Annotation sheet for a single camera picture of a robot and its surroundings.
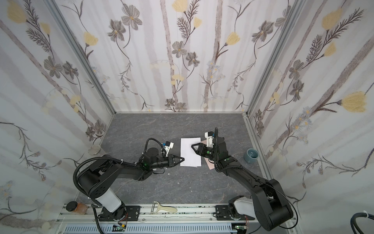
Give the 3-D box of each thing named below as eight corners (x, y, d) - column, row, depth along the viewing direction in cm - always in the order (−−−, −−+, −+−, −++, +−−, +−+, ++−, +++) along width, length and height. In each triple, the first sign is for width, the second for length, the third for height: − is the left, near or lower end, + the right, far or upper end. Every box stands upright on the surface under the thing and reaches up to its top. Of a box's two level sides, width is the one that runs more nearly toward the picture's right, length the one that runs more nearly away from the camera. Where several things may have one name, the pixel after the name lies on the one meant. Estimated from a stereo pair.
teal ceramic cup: (244, 164, 95) (247, 159, 89) (241, 153, 100) (244, 148, 94) (256, 164, 95) (260, 159, 89) (253, 154, 100) (257, 148, 94)
